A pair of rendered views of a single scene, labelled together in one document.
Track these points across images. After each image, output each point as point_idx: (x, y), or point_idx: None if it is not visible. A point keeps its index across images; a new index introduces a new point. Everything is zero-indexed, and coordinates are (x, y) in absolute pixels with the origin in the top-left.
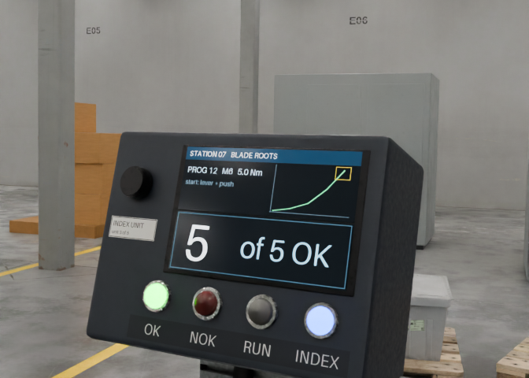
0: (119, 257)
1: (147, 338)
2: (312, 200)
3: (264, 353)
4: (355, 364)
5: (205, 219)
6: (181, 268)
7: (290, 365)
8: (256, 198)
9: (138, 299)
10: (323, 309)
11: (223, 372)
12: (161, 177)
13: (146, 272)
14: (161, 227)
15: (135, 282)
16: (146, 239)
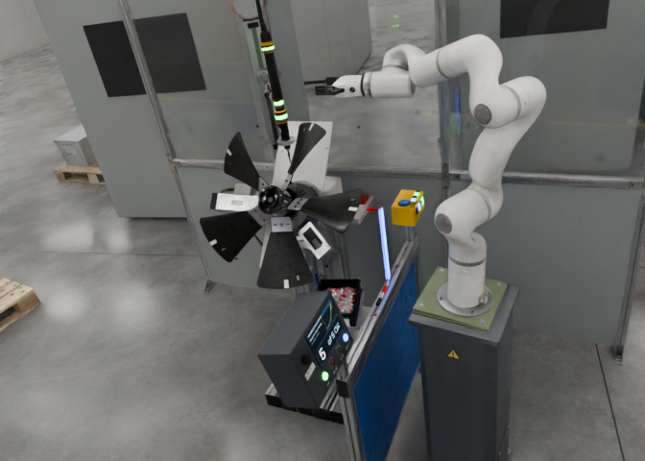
0: (312, 381)
1: (328, 386)
2: (330, 317)
3: (343, 356)
4: (351, 337)
5: (320, 347)
6: (323, 363)
7: (346, 351)
8: (323, 329)
9: (322, 382)
10: (346, 334)
11: None
12: (306, 351)
13: (319, 375)
14: (314, 361)
15: (319, 380)
16: (314, 368)
